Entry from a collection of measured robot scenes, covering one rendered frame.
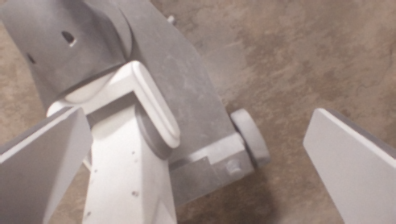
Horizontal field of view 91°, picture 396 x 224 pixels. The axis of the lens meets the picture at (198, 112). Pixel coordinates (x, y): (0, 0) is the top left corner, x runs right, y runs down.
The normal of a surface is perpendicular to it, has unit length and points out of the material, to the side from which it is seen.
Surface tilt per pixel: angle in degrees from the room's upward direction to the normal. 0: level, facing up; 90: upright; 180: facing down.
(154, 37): 0
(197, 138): 0
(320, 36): 0
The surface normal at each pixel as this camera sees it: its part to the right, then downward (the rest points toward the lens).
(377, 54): 0.07, 0.30
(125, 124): -0.30, -0.47
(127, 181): -0.37, -0.64
